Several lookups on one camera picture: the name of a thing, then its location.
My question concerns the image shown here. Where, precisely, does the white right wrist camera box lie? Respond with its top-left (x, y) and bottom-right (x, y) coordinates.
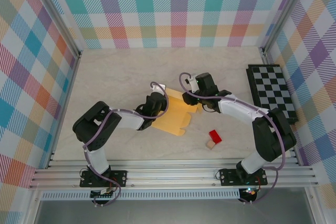
top-left (185, 73), bottom-right (199, 91)

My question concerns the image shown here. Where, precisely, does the circuit board with black connector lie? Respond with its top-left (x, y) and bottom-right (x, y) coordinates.
top-left (90, 188), bottom-right (118, 200)

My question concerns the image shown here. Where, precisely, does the aluminium rail frame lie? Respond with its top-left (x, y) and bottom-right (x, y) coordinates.
top-left (28, 159), bottom-right (318, 189)

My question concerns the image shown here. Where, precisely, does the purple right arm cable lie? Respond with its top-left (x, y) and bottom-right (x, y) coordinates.
top-left (179, 72), bottom-right (287, 205)

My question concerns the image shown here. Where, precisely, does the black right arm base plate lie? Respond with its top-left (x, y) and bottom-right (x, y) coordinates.
top-left (219, 168), bottom-right (268, 187)

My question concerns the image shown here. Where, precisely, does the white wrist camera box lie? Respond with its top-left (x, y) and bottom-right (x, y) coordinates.
top-left (185, 73), bottom-right (199, 91)
top-left (151, 82), bottom-right (167, 94)

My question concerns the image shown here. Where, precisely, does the black and grey checkerboard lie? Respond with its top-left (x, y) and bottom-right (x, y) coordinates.
top-left (246, 63), bottom-right (300, 125)

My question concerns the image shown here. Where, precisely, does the grey metal panel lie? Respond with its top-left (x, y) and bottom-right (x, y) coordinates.
top-left (34, 199), bottom-right (316, 224)

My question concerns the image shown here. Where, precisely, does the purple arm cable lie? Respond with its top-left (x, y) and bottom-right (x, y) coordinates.
top-left (82, 81), bottom-right (169, 207)
top-left (179, 72), bottom-right (287, 205)

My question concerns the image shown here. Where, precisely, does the orange paper box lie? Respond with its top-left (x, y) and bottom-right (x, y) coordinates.
top-left (152, 87), bottom-right (203, 137)

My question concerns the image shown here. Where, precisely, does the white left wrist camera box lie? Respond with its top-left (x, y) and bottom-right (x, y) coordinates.
top-left (151, 82), bottom-right (167, 94)

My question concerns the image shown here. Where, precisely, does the circuit board with lit LEDs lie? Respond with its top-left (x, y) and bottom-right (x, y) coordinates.
top-left (240, 187), bottom-right (259, 198)

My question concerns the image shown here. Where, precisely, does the red wooden block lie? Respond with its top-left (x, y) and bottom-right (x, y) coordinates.
top-left (208, 129), bottom-right (223, 145)

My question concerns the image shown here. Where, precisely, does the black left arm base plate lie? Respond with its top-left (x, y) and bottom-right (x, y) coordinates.
top-left (80, 170), bottom-right (128, 188)

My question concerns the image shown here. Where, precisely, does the aluminium corner post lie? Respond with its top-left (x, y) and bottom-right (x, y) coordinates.
top-left (26, 0), bottom-right (81, 58)
top-left (259, 0), bottom-right (314, 54)

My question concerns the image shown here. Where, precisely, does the grey slotted cable duct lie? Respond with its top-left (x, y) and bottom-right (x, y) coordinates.
top-left (39, 189), bottom-right (241, 200)

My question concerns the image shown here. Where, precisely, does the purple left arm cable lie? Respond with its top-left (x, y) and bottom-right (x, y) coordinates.
top-left (82, 81), bottom-right (169, 207)

